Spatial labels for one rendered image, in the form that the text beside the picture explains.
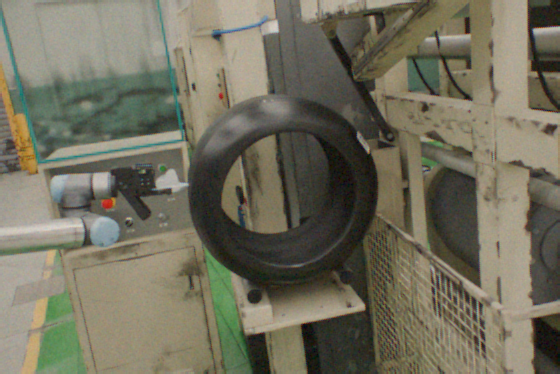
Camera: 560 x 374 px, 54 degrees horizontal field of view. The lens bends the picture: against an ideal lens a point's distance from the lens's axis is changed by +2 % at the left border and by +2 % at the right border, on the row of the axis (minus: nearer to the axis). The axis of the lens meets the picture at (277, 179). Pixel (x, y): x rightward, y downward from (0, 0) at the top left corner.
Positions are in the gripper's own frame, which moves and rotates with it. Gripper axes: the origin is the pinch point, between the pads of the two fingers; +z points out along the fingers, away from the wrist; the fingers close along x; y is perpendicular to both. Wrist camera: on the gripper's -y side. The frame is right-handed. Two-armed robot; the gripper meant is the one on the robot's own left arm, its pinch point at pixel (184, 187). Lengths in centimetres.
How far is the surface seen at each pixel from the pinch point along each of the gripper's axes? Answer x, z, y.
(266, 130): -11.5, 22.6, 17.2
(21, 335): 189, -107, -137
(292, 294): 5, 32, -39
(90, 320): 57, -40, -66
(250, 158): 26.0, 22.8, 2.3
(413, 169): 20, 80, -4
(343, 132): -11.0, 44.3, 15.5
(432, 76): 978, 558, -28
